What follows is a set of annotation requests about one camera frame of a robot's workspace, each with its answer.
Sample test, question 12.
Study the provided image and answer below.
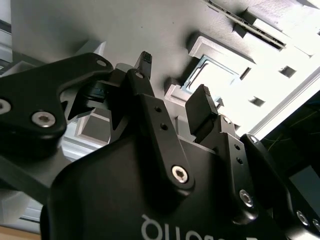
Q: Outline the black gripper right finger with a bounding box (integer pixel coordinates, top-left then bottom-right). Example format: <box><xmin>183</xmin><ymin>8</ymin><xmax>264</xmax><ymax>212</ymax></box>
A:
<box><xmin>184</xmin><ymin>83</ymin><xmax>320</xmax><ymax>240</ymax></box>

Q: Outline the silver CPU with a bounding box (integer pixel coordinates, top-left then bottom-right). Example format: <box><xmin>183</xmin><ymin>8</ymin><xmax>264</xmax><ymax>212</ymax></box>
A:
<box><xmin>180</xmin><ymin>54</ymin><xmax>240</xmax><ymax>101</ymax></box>

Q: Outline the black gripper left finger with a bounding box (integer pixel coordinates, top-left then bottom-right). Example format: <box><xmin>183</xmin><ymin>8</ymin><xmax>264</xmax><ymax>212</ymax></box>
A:
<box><xmin>0</xmin><ymin>51</ymin><xmax>197</xmax><ymax>210</ymax></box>

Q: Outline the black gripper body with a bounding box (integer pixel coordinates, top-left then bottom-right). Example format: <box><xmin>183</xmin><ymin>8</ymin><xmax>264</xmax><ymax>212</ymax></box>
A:
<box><xmin>39</xmin><ymin>136</ymin><xmax>288</xmax><ymax>240</ymax></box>

